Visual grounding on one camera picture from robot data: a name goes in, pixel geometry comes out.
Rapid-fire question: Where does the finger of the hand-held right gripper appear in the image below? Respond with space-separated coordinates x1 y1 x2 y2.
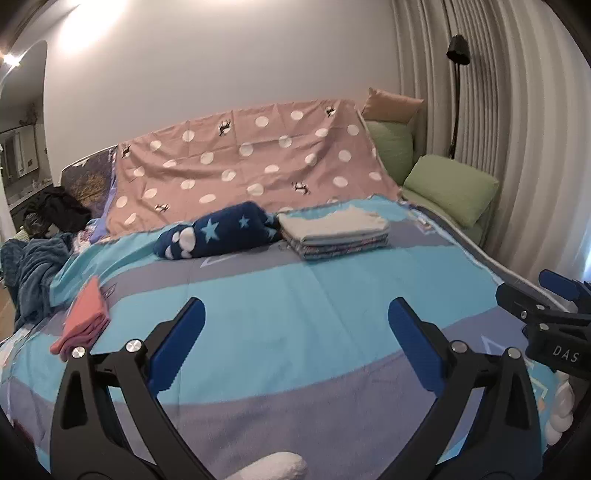
495 282 591 333
539 270 591 303

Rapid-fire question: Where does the person's left forearm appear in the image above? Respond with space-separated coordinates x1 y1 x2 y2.
225 452 308 480

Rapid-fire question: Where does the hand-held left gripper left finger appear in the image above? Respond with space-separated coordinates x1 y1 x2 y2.
50 296 206 480

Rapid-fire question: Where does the pile of black clothes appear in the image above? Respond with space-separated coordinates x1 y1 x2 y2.
23 187 92 238

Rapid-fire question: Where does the small green pillow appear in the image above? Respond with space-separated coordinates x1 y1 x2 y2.
365 119 414 183

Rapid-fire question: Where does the dark teal fleece blanket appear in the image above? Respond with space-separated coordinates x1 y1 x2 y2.
0 232 75 328

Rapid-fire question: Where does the large green pillow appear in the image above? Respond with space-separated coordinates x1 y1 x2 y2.
402 154 500 228

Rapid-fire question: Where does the dark patterned mattress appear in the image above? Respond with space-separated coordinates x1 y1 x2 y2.
61 147 118 217

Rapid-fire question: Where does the blue grey striped bed cover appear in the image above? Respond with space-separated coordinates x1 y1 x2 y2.
0 194 568 480

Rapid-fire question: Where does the folded floral cloth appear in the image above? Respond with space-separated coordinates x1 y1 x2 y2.
281 231 389 261

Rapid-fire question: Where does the folded salmon pink cloth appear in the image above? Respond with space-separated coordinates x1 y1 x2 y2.
50 276 112 355

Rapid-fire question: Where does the black floor lamp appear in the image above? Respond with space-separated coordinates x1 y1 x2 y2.
445 34 472 160

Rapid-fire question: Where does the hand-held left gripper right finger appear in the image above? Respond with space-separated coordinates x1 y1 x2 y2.
388 296 543 480

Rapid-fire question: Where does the white t-shirt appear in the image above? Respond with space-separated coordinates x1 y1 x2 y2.
278 206 391 244

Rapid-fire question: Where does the pink polka dot sheet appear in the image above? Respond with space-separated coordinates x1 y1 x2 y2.
105 98 400 241

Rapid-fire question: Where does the tan pillow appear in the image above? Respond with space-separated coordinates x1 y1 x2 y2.
360 88 424 125

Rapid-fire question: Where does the navy star print blanket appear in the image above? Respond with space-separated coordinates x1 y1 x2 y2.
154 200 282 260

